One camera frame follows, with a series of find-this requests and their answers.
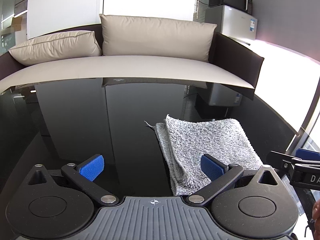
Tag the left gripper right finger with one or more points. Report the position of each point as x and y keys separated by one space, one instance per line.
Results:
x=222 y=178

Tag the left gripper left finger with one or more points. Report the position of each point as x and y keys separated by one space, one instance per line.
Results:
x=84 y=174

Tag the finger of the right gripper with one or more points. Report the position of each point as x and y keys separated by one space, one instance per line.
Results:
x=307 y=154
x=283 y=162

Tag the grey terry towel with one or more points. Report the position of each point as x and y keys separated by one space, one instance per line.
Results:
x=183 y=144

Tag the person's right hand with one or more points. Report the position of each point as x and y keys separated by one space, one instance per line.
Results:
x=316 y=214

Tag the dark brown sofa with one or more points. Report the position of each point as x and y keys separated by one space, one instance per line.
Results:
x=229 y=63

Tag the small beige side cushion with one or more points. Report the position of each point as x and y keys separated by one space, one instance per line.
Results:
x=57 y=46

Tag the large beige back cushion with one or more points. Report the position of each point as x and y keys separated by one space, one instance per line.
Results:
x=151 y=36

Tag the silver mini fridge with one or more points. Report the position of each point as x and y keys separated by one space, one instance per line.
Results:
x=233 y=23

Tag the cardboard box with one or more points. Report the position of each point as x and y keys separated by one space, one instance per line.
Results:
x=16 y=23

